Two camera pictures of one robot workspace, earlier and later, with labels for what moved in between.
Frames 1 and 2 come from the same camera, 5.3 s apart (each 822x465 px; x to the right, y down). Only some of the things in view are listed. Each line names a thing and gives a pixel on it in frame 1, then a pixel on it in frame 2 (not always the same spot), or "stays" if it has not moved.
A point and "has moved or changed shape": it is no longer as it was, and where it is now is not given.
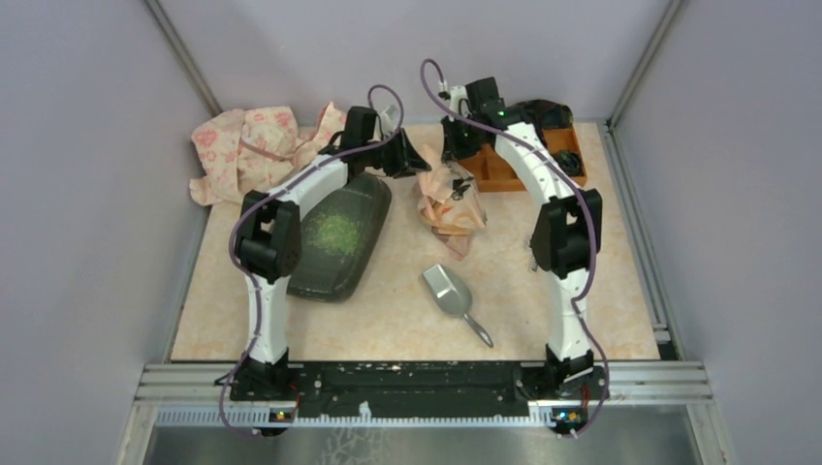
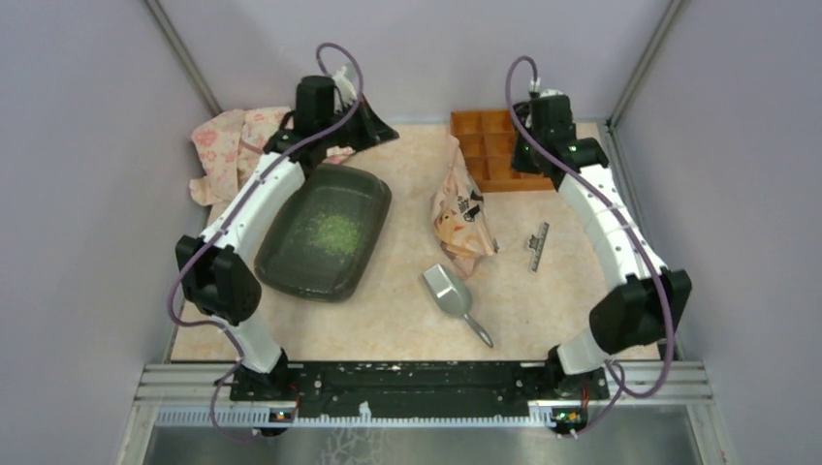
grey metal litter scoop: [453, 297] stays
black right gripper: [453, 152] → [521, 165]
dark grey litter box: [338, 239] stays
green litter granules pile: [334, 234] stays
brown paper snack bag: [450, 201] has moved or changed shape
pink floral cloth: [245, 151] stays
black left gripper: [407, 161] → [376, 130]
